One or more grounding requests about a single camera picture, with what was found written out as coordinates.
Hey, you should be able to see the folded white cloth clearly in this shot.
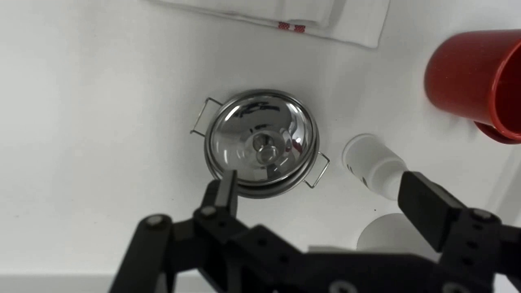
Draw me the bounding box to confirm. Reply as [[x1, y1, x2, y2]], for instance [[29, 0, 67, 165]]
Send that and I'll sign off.
[[148, 0, 392, 51]]

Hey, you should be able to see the small white bottle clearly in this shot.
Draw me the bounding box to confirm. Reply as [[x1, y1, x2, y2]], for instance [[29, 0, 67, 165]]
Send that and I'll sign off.
[[340, 133, 408, 204]]

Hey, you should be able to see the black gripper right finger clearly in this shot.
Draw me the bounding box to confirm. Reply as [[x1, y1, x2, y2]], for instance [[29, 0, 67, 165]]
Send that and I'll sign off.
[[397, 170, 521, 293]]

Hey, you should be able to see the open silver cup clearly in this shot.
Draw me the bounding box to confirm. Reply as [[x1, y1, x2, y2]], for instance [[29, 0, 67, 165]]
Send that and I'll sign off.
[[189, 89, 334, 201]]

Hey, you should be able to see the red plastic cup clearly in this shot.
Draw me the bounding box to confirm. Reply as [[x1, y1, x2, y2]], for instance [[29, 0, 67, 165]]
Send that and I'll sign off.
[[421, 28, 521, 147]]

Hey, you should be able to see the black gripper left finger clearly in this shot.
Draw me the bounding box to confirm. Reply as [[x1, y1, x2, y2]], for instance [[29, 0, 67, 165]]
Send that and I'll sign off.
[[107, 168, 308, 293]]

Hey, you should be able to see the steel bowl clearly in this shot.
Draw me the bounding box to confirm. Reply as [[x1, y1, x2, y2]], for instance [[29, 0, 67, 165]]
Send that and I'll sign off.
[[207, 92, 317, 188]]

